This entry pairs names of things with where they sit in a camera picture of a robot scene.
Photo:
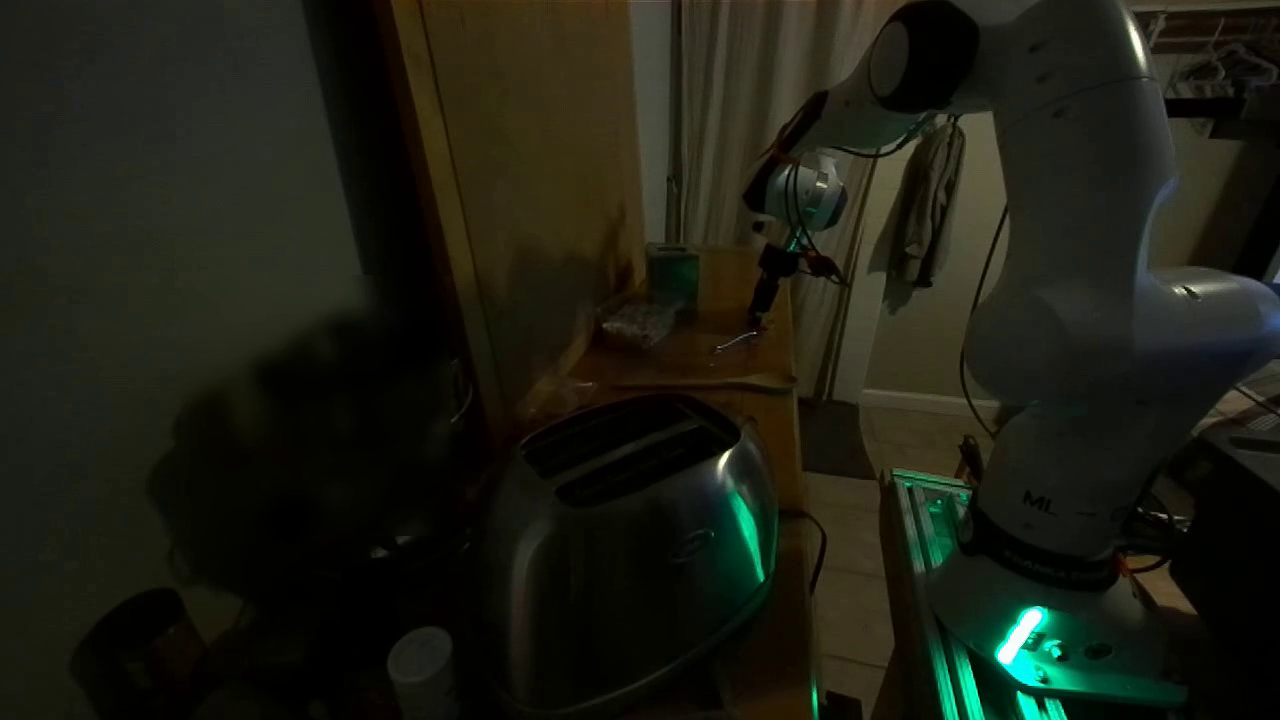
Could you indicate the stainless steel toaster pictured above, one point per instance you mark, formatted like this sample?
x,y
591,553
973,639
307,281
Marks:
x,y
627,563

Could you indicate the pale window curtain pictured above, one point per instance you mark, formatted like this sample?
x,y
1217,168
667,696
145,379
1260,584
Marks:
x,y
706,134

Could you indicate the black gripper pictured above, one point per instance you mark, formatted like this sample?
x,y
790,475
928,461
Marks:
x,y
782,263

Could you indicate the aluminium mounting frame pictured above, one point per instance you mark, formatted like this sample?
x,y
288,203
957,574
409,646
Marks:
x,y
933,514

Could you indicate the dark round pot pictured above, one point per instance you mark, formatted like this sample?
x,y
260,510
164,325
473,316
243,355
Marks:
x,y
135,655

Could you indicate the hanging grey cloth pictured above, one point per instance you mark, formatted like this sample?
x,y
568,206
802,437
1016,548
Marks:
x,y
924,227

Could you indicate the small white cup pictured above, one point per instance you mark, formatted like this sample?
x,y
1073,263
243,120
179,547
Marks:
x,y
421,665

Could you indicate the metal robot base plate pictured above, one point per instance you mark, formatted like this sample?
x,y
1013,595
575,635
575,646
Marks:
x,y
973,615

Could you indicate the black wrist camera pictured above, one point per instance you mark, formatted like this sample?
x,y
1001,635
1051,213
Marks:
x,y
821,266

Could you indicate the silver metal spoon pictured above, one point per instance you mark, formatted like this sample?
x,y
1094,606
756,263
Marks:
x,y
743,336

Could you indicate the dark glass jar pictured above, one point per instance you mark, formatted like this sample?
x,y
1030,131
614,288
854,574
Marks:
x,y
366,427

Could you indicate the wooden cabinet panel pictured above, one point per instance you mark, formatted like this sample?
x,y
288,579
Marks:
x,y
533,172

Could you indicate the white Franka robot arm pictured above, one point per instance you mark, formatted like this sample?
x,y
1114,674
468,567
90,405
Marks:
x,y
1067,203

